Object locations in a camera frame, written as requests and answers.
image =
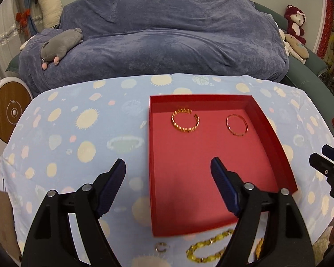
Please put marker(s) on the white sheer curtain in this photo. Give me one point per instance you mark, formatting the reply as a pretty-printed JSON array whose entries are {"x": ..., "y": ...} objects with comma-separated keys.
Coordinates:
[{"x": 0, "y": 64}]

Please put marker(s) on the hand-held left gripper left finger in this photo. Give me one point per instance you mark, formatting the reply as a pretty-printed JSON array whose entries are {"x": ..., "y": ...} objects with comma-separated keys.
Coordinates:
[{"x": 110, "y": 193}]

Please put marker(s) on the blue planet print tablecloth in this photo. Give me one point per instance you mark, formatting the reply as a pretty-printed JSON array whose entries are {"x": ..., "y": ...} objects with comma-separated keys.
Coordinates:
[{"x": 72, "y": 133}]

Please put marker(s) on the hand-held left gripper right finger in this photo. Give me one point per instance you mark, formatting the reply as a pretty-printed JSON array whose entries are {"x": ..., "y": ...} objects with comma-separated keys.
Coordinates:
[{"x": 225, "y": 186}]

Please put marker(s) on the red monkey plush toy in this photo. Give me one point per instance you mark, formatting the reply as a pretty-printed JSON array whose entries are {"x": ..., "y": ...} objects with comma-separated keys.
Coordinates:
[{"x": 293, "y": 22}]

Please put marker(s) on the white cow plush toy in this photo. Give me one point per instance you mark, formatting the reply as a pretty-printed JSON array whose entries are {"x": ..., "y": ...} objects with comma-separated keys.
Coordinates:
[{"x": 48, "y": 2}]

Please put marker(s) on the red cardboard box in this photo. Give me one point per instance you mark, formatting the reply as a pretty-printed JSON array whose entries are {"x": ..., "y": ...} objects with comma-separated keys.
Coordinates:
[{"x": 183, "y": 172}]

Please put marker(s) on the red wall banner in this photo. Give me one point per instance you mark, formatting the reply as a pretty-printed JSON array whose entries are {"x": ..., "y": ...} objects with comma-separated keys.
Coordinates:
[{"x": 326, "y": 25}]

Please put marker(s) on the round wooden top device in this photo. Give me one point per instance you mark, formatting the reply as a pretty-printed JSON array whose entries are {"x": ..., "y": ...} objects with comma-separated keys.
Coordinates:
[{"x": 8, "y": 111}]

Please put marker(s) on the teal sofa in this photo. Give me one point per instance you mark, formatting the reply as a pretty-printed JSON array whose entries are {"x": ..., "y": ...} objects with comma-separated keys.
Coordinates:
[{"x": 309, "y": 72}]

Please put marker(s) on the grey plush toy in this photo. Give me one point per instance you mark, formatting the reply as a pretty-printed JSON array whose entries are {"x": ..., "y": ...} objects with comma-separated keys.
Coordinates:
[{"x": 59, "y": 44}]

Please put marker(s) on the beige cookie plush toy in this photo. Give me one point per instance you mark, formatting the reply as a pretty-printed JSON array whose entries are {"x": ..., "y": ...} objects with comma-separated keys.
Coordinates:
[{"x": 296, "y": 46}]

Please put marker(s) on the red bow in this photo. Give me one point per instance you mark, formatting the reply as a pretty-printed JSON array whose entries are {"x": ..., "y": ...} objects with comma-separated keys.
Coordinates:
[{"x": 22, "y": 17}]

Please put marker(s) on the thin rose gold bangle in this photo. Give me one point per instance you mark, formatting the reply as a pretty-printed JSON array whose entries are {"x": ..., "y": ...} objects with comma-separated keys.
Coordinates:
[{"x": 228, "y": 126}]

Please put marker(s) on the silver tinsel garland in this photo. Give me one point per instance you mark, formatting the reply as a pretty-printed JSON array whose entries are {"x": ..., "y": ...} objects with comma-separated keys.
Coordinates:
[{"x": 5, "y": 37}]

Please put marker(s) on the blue velvet blanket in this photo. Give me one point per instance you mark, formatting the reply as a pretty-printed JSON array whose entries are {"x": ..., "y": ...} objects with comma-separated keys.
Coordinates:
[{"x": 169, "y": 41}]

